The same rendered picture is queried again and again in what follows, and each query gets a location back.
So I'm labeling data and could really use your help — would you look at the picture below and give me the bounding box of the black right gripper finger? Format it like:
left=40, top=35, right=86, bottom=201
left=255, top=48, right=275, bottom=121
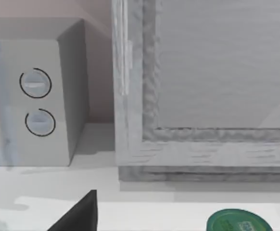
left=46, top=189, right=98, bottom=231

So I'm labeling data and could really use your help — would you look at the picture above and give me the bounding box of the green can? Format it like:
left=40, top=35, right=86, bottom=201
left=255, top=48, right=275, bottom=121
left=206, top=208, right=274, bottom=231

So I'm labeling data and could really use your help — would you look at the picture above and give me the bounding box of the round microwave knob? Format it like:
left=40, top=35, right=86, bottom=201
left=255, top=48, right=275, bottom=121
left=25, top=108, right=56, bottom=137
left=19, top=67, right=52, bottom=99

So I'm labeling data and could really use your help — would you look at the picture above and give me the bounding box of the grey cabinet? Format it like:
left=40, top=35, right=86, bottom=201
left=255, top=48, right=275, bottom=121
left=111, top=0, right=280, bottom=183

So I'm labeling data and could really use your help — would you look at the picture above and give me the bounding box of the pale microwave oven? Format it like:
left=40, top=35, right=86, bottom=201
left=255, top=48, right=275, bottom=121
left=0, top=17, right=90, bottom=167

